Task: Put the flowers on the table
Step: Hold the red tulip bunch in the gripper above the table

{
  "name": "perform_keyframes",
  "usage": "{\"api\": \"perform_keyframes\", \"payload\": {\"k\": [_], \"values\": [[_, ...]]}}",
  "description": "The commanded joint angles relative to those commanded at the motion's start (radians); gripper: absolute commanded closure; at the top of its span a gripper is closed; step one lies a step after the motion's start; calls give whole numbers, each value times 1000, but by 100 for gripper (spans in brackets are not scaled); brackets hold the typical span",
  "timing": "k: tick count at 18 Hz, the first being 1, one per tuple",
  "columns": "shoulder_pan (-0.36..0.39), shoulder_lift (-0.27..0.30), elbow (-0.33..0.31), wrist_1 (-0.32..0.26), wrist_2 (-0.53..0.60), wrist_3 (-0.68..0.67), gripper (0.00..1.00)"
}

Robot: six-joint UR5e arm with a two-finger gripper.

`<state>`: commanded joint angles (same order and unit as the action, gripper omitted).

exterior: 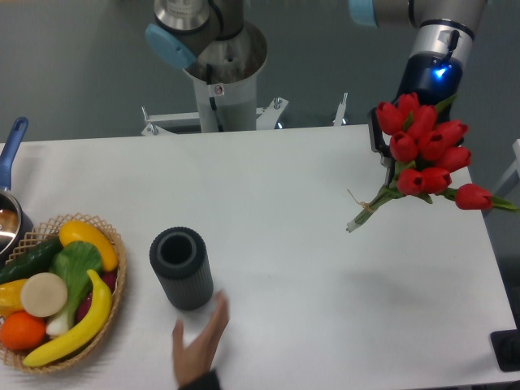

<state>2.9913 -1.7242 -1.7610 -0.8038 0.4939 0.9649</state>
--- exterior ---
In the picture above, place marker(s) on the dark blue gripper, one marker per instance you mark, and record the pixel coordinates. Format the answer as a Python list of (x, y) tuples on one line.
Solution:
[(433, 81)]

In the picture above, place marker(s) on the red tulip bouquet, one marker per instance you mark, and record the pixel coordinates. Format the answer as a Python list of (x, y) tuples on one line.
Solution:
[(423, 154)]

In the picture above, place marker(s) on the dark grey ribbed vase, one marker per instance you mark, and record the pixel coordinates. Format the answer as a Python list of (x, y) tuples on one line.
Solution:
[(179, 259)]

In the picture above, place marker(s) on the dark sleeve forearm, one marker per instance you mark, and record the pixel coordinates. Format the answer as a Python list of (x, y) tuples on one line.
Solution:
[(208, 381)]

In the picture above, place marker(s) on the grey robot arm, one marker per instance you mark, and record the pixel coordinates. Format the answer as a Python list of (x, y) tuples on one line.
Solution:
[(445, 28)]

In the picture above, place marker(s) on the bare human hand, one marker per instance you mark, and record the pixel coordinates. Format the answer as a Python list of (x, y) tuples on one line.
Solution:
[(195, 360)]

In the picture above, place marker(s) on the black device at edge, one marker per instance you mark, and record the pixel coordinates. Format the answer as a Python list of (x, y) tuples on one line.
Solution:
[(506, 348)]

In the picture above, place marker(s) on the purple red vegetable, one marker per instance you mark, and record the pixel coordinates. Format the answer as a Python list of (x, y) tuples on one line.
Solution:
[(109, 278)]

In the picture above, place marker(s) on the green bok choy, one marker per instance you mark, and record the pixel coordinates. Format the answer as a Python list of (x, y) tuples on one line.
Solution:
[(71, 265)]

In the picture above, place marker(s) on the woven wicker basket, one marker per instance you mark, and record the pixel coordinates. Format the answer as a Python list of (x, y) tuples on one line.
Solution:
[(45, 231)]

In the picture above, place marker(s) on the yellow banana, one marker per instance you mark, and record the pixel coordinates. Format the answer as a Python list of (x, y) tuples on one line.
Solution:
[(82, 333)]

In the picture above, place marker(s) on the green cucumber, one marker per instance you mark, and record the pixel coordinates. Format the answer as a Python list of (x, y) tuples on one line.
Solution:
[(35, 260)]

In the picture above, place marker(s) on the beige round disc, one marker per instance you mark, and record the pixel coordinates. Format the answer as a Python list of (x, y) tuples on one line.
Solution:
[(43, 295)]

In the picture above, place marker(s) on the yellow bell pepper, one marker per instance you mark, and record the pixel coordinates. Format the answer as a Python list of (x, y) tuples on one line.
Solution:
[(10, 301)]

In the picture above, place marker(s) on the orange fruit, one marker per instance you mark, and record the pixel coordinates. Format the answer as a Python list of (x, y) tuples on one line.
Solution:
[(22, 331)]

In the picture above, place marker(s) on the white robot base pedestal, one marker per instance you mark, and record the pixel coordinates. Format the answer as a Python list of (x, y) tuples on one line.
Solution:
[(225, 78)]

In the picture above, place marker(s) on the blue handled saucepan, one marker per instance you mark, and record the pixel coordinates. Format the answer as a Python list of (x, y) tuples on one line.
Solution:
[(14, 222)]

